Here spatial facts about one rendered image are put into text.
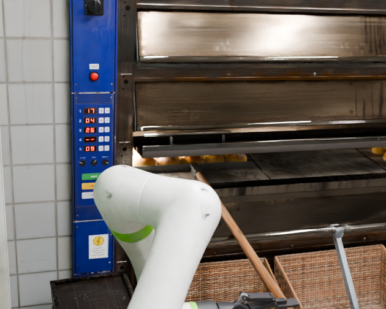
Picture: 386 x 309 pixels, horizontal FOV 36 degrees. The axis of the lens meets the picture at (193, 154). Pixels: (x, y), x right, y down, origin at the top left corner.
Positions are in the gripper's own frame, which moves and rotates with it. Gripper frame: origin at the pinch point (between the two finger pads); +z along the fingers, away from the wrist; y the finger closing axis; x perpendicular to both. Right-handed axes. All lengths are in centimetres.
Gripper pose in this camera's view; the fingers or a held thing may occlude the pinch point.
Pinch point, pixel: (285, 308)
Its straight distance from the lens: 171.0
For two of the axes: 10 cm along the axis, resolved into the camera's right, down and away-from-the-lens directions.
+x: 2.6, 3.7, -8.9
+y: -0.7, 9.3, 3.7
